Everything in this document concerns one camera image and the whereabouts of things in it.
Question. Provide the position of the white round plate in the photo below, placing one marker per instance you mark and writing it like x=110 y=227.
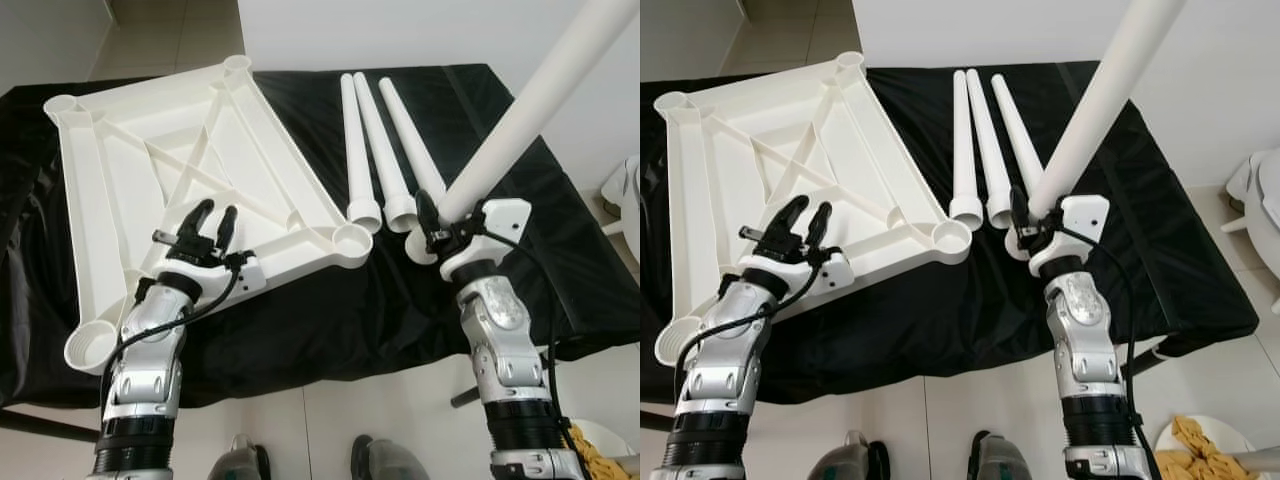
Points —
x=1235 y=438
x=600 y=432

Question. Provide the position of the white plastic table leg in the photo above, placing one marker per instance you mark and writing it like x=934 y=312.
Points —
x=540 y=100
x=355 y=150
x=410 y=130
x=962 y=150
x=1110 y=100
x=1015 y=125
x=380 y=150
x=985 y=140

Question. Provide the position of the grey left robot foot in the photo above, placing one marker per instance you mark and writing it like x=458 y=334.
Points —
x=848 y=458
x=238 y=460

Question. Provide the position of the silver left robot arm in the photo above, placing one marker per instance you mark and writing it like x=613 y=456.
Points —
x=145 y=340
x=720 y=340

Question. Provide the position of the black table cloth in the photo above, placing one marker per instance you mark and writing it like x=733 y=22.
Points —
x=1150 y=280
x=400 y=310

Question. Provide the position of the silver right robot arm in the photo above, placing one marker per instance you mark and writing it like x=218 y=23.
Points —
x=1085 y=330
x=500 y=330

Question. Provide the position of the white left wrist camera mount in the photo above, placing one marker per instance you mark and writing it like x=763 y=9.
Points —
x=245 y=275
x=830 y=272

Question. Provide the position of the grey right robot foot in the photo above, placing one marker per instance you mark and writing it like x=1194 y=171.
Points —
x=390 y=462
x=1005 y=460

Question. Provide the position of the grey robot foot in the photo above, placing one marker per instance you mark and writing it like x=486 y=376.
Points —
x=1005 y=460
x=238 y=460
x=390 y=462
x=848 y=458

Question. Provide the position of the white plastic table top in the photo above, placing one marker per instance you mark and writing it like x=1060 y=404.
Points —
x=730 y=200
x=120 y=200

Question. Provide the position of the white plastic chair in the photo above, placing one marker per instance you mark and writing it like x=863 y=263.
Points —
x=622 y=195
x=1258 y=200

